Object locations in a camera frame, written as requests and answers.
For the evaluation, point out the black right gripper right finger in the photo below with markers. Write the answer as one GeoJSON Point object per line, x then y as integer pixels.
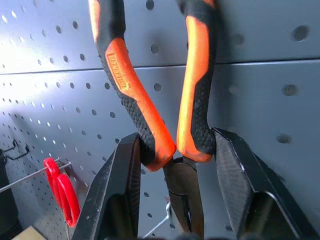
{"type": "Point", "coordinates": [237, 175]}

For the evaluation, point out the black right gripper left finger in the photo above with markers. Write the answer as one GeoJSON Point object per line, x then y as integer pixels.
{"type": "Point", "coordinates": [110, 190]}

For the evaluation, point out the orange and black pliers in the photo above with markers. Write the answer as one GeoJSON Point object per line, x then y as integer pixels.
{"type": "Point", "coordinates": [125, 82]}

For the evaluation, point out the grey metal pegboard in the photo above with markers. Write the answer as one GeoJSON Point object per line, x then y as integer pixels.
{"type": "Point", "coordinates": [262, 100]}

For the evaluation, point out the short silver peg hook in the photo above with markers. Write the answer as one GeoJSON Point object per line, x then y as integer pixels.
{"type": "Point", "coordinates": [162, 222]}

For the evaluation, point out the long silver peg hook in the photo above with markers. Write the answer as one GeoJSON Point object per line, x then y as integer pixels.
{"type": "Point", "coordinates": [27, 176]}

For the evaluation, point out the black double peg hook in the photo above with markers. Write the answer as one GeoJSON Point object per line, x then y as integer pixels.
{"type": "Point", "coordinates": [17, 150]}

